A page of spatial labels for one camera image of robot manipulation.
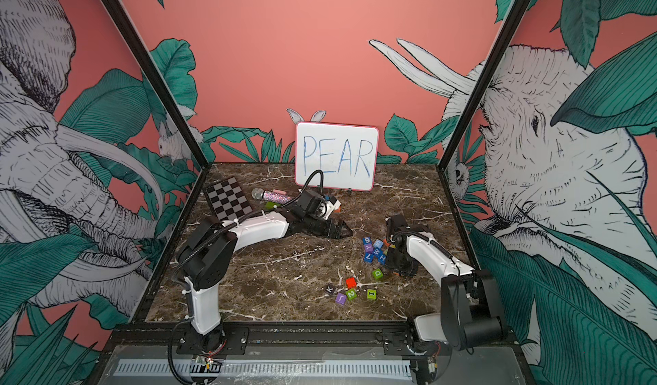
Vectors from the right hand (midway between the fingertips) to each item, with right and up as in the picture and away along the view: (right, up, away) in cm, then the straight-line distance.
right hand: (394, 264), depth 87 cm
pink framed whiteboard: (-16, +40, +18) cm, 47 cm away
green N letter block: (-15, -8, -5) cm, 18 cm away
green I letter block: (-8, -8, -5) cm, 13 cm away
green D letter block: (-6, -3, 0) cm, 7 cm away
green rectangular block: (-48, +20, +17) cm, 55 cm away
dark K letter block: (-22, -7, -3) cm, 24 cm away
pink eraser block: (-46, +25, +24) cm, 58 cm away
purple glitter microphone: (-52, +24, +17) cm, 60 cm away
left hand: (-16, +12, +1) cm, 20 cm away
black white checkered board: (-65, +22, +17) cm, 71 cm away
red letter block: (-15, -6, -2) cm, 16 cm away
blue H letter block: (-4, +2, +4) cm, 6 cm away
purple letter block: (-19, -9, -5) cm, 22 cm away
